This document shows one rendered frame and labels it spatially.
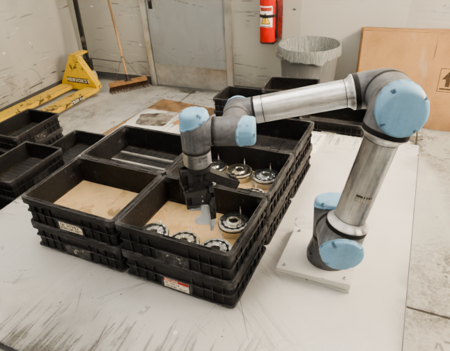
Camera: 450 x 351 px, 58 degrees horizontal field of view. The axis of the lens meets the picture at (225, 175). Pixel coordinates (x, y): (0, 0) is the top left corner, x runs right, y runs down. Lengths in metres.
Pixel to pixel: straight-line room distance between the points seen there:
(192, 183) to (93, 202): 0.59
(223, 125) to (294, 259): 0.59
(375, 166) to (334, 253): 0.26
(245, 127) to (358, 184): 0.32
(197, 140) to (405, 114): 0.48
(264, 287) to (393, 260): 0.45
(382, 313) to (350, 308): 0.09
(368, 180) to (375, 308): 0.44
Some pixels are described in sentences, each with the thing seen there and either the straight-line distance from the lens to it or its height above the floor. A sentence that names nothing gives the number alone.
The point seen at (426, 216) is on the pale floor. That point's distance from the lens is 2.95.
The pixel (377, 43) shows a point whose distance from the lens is 4.03.
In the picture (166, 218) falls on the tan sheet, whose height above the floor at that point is 0.83.
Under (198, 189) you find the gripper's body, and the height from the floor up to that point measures 1.09.
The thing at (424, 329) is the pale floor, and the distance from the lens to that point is 2.28.
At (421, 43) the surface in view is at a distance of 4.01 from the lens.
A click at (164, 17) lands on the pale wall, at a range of 4.84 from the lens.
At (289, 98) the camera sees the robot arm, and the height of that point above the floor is 1.29.
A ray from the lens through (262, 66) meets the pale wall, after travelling 4.50.
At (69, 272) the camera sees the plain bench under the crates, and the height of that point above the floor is 0.70.
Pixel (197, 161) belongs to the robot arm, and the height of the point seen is 1.18.
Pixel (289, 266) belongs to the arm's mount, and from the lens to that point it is 1.38.
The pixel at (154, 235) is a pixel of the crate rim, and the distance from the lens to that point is 1.23.
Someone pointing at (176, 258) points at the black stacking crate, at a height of 0.85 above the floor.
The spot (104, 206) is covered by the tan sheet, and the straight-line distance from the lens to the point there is 1.57.
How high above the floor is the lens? 1.71
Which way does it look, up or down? 32 degrees down
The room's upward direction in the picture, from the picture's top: 4 degrees counter-clockwise
